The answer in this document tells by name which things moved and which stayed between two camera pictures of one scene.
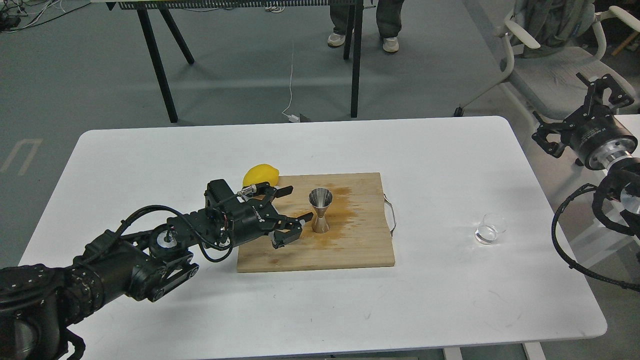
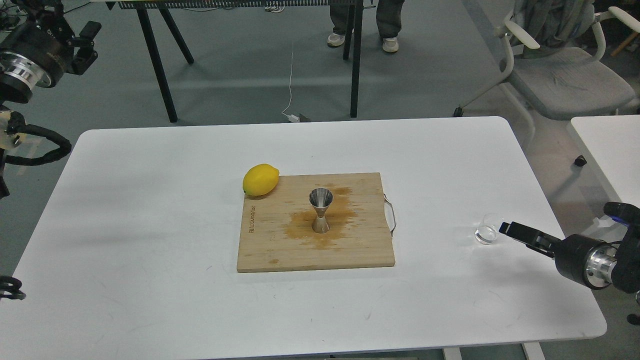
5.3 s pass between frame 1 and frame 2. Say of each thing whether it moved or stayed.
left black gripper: moved
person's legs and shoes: stayed
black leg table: stayed
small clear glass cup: stayed
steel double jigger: stayed
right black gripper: moved
